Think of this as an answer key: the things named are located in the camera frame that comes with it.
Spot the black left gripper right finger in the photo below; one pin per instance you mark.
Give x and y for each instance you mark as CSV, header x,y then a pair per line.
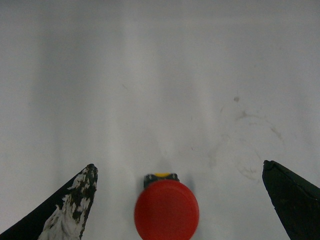
x,y
295,200

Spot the red mushroom push button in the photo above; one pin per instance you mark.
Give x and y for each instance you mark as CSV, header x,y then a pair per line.
x,y
166,209

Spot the paint-stained left gripper left finger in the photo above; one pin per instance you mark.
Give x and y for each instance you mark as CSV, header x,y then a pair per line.
x,y
62,216

